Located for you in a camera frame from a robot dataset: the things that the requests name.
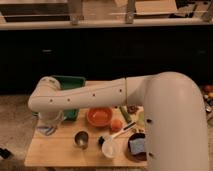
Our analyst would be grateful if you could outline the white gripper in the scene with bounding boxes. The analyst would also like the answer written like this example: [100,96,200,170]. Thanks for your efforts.
[39,111,64,126]

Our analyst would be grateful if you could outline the light blue towel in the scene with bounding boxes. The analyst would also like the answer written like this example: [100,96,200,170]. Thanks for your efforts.
[36,125,59,136]

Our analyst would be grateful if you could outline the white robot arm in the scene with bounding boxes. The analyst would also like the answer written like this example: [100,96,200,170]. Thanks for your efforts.
[28,72,210,171]

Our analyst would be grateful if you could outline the small metal cup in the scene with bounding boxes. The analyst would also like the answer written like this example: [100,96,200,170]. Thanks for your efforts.
[74,131,89,149]

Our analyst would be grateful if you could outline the green plastic tray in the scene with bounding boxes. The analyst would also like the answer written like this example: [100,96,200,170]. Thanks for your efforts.
[28,75,86,121]

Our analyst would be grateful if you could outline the orange bowl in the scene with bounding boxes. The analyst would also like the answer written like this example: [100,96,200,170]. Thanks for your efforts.
[86,108,112,127]

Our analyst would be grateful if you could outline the small black object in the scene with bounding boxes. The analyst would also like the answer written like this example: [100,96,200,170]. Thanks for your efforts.
[98,136,105,146]

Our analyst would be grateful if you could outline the wooden table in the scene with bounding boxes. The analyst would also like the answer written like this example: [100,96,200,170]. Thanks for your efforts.
[24,80,149,168]

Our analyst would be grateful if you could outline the white plastic cup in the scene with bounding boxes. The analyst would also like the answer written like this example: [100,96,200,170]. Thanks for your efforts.
[101,139,119,159]

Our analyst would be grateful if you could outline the orange fruit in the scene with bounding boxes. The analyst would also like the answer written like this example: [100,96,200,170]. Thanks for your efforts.
[110,119,123,132]

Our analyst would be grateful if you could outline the green cucumber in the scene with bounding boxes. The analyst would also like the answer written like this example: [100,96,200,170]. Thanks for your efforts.
[119,106,132,123]

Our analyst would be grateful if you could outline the brown dried food pile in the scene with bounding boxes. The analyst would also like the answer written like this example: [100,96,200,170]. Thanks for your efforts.
[127,106,139,114]

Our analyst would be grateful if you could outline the blue sponge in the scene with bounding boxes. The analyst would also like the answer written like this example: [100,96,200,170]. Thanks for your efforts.
[129,138,145,155]

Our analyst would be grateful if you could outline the dark brown plate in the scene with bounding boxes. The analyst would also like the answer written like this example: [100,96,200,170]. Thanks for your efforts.
[128,133,147,161]

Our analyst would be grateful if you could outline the jars on floor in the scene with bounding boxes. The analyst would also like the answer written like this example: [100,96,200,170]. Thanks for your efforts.
[203,94,212,113]

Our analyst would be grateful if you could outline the red object on floor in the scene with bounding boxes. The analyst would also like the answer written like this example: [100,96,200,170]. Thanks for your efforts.
[203,85,213,93]

